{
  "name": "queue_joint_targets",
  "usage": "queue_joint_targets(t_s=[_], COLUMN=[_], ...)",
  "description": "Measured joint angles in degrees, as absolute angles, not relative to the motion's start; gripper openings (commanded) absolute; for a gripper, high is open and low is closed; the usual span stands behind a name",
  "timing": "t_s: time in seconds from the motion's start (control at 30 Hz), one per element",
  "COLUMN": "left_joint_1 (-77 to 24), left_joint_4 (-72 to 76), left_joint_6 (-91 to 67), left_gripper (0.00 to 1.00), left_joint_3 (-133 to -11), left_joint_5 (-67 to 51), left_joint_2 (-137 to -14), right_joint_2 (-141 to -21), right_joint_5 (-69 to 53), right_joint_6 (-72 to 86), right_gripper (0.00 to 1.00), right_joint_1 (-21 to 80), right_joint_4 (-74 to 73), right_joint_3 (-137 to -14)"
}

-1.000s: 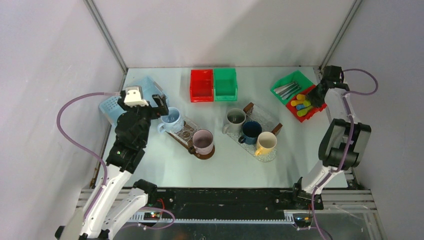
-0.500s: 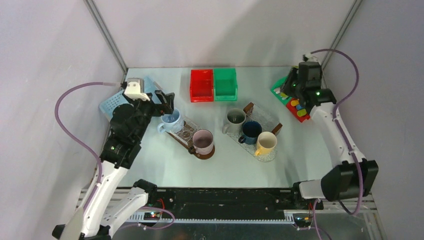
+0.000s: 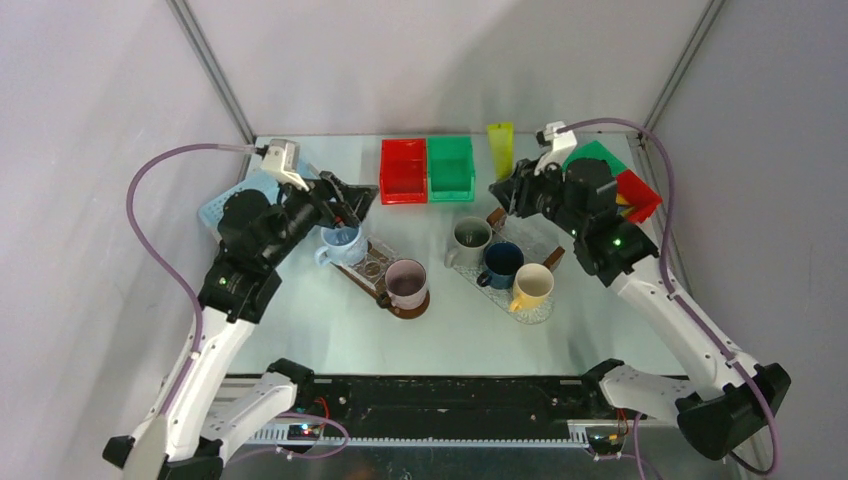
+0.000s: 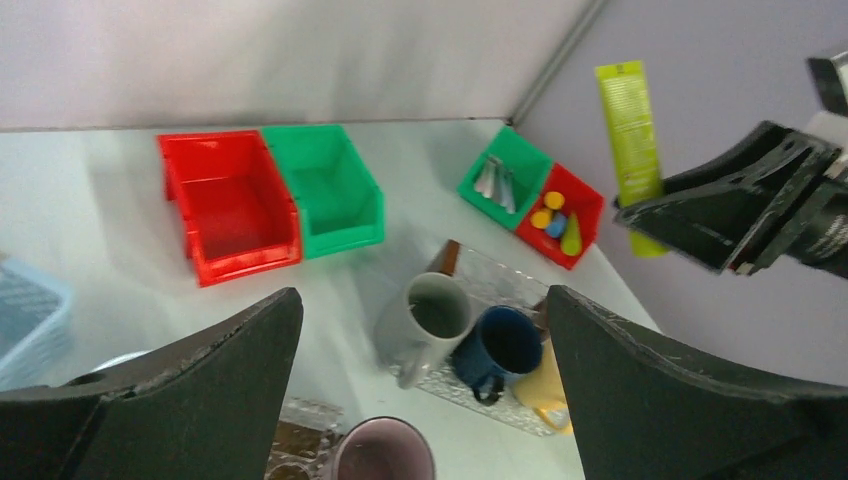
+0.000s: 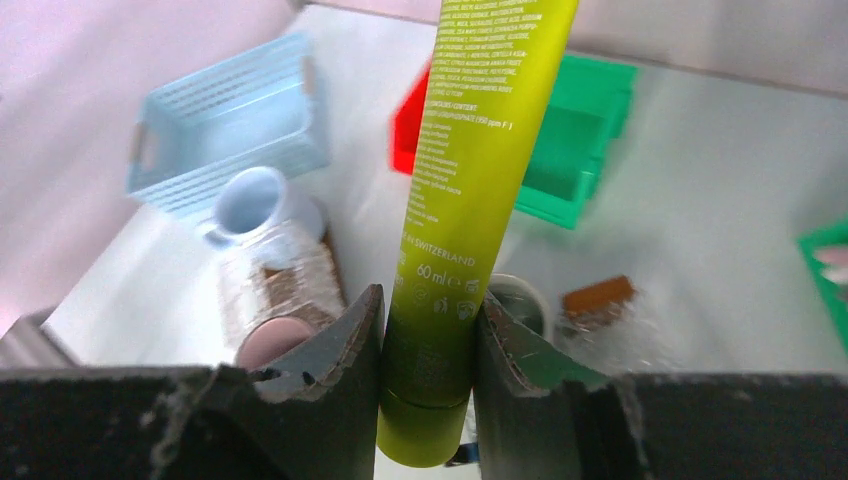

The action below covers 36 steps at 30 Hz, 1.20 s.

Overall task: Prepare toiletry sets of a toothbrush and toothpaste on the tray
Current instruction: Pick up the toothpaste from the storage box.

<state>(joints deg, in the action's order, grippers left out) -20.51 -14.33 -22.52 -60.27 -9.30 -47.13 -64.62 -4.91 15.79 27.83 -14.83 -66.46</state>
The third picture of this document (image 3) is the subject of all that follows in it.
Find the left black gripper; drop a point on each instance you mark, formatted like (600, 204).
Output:
(353, 199)

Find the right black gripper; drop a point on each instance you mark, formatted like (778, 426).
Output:
(515, 193)

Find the light blue mug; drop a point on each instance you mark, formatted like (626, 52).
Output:
(344, 246)

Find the grey mug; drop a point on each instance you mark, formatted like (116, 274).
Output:
(469, 239)

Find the brown ended acrylic rack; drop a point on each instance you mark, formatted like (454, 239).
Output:
(537, 245)

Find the dark blue mug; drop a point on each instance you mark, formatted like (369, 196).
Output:
(501, 262)

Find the clear acrylic holder rack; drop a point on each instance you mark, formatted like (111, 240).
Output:
(370, 272)

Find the cream yellow mug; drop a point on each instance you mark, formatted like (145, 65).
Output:
(533, 284)

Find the mauve pink mug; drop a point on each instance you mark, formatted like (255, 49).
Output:
(406, 285)

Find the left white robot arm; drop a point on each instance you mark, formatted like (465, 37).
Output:
(179, 438)

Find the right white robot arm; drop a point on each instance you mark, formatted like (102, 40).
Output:
(728, 396)

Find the brown wooden oval tray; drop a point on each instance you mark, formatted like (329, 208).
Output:
(384, 303)

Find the green toothbrush bin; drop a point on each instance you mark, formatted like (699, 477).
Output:
(596, 150)

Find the red toothpaste bin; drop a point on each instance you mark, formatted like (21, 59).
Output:
(635, 200)

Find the clear glass oval tray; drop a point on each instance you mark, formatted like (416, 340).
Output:
(503, 299)

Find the red plastic bin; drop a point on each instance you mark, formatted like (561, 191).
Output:
(403, 171)

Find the green plastic bin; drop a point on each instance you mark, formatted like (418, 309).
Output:
(450, 169)

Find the light blue plastic basket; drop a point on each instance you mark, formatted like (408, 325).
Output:
(212, 213)

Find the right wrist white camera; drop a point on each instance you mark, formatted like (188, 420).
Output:
(557, 143)

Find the wrist white camera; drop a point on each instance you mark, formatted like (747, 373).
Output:
(280, 160)
(557, 143)

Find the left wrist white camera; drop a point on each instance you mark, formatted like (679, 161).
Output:
(280, 160)

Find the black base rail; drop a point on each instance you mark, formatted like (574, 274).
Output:
(453, 408)

